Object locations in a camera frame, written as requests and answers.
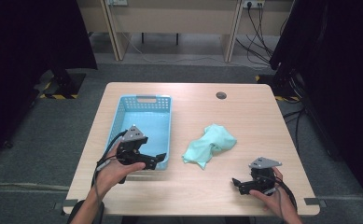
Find white power strip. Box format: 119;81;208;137
105;0;129;7

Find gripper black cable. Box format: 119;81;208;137
91;130;129;224
258;175;299;220

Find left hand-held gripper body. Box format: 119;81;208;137
116;124;159;171

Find yellow black hazard tape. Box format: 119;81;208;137
38;92;79;101
255;74;302;103

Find white wall socket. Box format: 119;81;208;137
243;0;266;9

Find person's left hand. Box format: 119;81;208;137
96;141;147;197

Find black stand base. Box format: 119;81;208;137
49;67;87;98

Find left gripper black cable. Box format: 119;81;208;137
91;130;129;224

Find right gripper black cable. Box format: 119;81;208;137
258;175;299;220

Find person's right hand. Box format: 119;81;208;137
249;167;296;218

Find bundle of black cables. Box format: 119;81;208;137
234;3;289;67

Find black floor cables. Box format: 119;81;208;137
282;106;308;155

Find mint green cloth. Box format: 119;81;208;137
181;123;238;171

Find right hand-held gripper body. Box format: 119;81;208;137
244;156;284;196

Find black curtain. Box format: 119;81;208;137
268;0;363;210
0;0;100;161

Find grey table edge bracket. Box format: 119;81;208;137
303;197;328;209
53;198;79;212

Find light blue plastic basket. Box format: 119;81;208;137
105;94;174;172

